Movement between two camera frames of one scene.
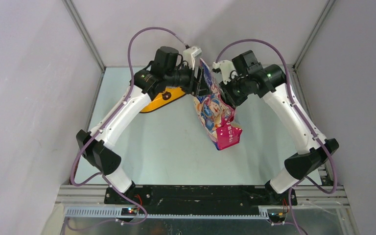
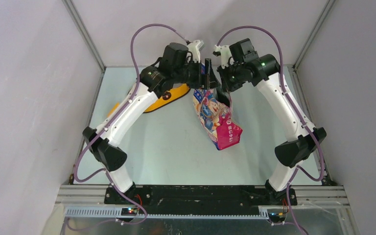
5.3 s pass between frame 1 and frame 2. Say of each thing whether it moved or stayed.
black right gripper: moved
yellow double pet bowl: stayed
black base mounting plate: stayed
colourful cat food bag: stayed
